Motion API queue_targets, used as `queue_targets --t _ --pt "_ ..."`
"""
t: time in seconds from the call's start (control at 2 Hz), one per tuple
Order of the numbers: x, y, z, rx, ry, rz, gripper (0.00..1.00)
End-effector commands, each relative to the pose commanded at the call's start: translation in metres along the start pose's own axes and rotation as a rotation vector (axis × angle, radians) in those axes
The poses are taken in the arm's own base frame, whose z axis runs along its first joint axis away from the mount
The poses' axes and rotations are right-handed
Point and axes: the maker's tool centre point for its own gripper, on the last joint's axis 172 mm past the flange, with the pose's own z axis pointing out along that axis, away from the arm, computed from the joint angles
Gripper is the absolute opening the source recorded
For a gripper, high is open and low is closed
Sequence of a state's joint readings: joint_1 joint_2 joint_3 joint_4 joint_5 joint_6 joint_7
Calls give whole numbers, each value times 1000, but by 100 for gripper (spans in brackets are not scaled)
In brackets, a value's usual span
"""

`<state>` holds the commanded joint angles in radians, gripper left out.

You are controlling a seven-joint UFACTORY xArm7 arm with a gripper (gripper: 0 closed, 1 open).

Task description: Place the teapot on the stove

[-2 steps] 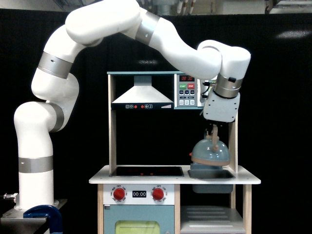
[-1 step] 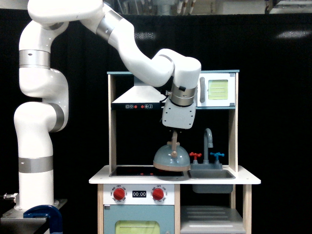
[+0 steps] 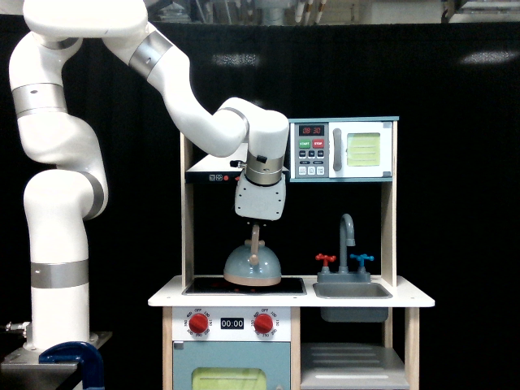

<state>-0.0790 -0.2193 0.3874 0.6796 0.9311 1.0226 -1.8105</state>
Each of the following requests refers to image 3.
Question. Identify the blue tap handle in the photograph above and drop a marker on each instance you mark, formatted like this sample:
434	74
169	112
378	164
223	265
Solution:
361	259

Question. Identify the left red oven knob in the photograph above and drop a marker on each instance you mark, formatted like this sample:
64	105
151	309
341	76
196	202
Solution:
198	323

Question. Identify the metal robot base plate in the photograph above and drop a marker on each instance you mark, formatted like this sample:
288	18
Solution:
72	365

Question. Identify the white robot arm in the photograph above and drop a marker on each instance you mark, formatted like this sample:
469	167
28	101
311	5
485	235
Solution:
73	189

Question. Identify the grey-blue toy teapot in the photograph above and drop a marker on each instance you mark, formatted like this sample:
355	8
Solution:
253	264

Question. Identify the grey toy faucet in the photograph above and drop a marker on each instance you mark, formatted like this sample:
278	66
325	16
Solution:
343	275

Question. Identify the right red oven knob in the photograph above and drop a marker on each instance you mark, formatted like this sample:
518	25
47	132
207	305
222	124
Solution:
263	324

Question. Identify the red oven knob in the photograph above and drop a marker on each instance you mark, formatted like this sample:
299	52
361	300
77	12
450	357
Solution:
198	323
263	324

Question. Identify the silver toy range hood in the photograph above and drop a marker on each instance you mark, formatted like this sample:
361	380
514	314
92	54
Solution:
212	169

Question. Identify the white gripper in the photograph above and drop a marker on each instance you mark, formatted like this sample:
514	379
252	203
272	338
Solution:
259	202

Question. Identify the red tap handle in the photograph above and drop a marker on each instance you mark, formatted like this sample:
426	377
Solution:
325	260

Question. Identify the black backdrop curtain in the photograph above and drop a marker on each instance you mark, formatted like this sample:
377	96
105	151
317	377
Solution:
455	89

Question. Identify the wooden toy kitchen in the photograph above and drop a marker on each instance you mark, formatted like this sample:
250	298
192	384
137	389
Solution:
323	355

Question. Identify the grey toy sink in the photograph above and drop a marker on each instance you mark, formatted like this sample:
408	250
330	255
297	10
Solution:
353	302

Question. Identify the black toy stove top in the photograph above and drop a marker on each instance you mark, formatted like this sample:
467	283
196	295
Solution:
217	285

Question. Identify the toy microwave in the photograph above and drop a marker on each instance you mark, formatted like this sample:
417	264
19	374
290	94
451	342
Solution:
342	149

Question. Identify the blue clamp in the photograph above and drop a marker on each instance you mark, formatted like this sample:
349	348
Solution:
85	355

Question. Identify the blue toy oven door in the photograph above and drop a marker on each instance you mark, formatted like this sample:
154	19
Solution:
232	365

